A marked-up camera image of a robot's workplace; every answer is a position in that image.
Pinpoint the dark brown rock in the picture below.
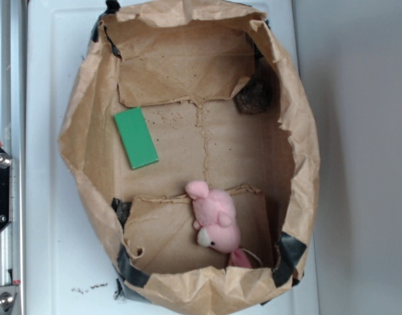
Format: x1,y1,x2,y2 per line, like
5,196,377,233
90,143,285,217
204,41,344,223
234,79,273,114

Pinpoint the brown paper bag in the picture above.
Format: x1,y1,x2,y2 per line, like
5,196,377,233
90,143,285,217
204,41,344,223
59,1,320,314

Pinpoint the green rectangular block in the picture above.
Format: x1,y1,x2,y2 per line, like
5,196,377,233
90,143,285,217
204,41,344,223
114,107,159,170

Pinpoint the pink plush toy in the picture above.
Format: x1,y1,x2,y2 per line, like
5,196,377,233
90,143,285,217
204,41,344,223
185,180,252,268

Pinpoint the aluminium frame rail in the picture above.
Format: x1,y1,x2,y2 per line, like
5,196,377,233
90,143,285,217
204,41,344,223
0,1,27,314

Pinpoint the silver corner bracket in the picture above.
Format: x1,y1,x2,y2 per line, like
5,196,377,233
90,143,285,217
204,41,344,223
0,285,18,315

